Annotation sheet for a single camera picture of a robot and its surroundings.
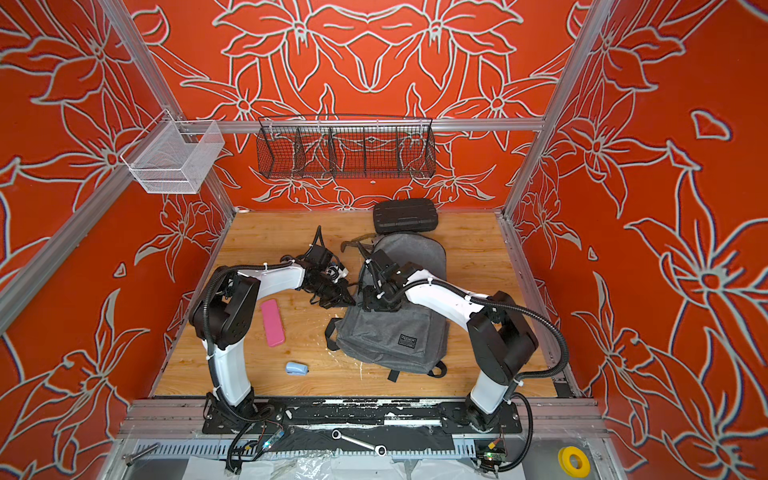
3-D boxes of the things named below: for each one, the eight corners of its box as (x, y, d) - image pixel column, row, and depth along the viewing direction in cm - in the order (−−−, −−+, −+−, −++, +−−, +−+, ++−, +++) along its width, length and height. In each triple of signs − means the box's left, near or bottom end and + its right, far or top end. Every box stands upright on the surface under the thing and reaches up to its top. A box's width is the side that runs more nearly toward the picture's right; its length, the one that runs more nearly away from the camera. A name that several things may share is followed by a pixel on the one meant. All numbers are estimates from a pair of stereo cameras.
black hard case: (373, 237, 113) (373, 225, 108) (374, 207, 124) (373, 195, 119) (437, 237, 113) (439, 225, 108) (432, 207, 124) (434, 194, 119)
